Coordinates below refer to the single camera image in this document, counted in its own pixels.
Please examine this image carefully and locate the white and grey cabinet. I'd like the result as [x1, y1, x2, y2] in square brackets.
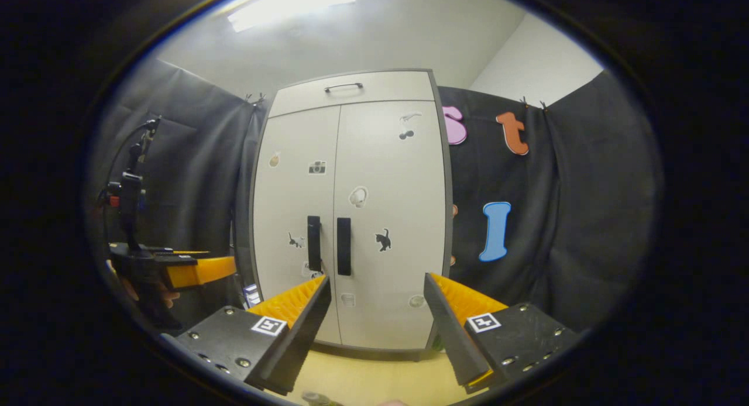
[250, 68, 454, 360]

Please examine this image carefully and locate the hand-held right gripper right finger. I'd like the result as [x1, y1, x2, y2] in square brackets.
[423, 271, 583, 393]

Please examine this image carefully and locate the white door with camera sticker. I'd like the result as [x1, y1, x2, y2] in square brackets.
[253, 106, 342, 345]

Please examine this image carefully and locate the black door handle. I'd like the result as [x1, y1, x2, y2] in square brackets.
[336, 217, 352, 277]
[307, 215, 322, 273]

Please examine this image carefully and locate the black backdrop cloth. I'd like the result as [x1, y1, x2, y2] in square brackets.
[439, 70, 662, 331]
[88, 58, 267, 331]

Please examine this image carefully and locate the white door with cat sticker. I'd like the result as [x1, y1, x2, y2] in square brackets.
[334, 100, 450, 351]

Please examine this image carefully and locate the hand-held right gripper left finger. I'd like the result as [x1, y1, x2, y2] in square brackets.
[161, 274, 332, 397]

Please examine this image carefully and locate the clear bottle with green label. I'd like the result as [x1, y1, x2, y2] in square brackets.
[301, 391, 343, 406]

